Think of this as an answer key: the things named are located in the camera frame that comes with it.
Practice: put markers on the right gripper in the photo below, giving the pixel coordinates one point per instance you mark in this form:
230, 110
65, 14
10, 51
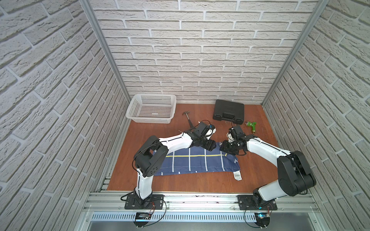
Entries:
224, 148

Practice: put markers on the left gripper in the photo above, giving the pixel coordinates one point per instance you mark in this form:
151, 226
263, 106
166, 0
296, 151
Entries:
208, 144

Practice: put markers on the blue striped pillowcase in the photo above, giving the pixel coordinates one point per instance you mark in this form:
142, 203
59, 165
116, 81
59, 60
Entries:
199, 160

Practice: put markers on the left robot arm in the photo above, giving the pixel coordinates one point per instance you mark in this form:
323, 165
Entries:
150, 157

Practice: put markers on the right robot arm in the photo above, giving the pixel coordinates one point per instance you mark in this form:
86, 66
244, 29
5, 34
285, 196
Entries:
294, 172

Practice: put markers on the black plastic tool case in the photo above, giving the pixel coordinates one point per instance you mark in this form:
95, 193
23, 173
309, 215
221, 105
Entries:
229, 111

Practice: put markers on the white plastic basket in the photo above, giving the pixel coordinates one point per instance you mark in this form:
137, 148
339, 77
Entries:
152, 108

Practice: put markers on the right electronics board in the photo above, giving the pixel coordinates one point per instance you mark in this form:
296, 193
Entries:
262, 219

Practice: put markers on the electronics board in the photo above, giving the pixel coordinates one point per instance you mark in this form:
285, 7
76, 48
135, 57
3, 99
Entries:
262, 219
142, 216

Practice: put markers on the left electronics board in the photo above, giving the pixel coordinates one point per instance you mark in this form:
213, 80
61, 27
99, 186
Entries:
142, 216

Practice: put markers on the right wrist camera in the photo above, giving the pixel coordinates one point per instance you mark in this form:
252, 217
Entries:
230, 136

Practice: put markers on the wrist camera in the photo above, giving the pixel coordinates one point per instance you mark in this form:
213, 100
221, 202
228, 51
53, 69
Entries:
210, 132
230, 136

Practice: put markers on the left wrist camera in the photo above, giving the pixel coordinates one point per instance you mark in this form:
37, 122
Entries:
210, 132

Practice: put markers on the hammer with black handle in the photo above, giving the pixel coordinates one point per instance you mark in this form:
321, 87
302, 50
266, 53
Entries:
186, 113

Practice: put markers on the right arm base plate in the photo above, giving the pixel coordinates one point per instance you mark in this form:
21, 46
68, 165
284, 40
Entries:
252, 202

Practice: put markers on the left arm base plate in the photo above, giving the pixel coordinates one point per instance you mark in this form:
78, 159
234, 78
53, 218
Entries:
154, 201

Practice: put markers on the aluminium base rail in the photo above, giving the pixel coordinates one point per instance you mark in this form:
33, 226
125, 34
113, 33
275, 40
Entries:
197, 207

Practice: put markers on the aluminium corner post right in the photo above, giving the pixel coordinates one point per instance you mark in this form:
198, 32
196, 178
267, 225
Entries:
311, 22

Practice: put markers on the aluminium corner post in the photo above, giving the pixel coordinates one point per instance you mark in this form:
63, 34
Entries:
311, 22
86, 5

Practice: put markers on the aluminium corner post left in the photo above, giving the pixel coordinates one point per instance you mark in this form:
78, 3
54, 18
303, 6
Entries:
86, 5

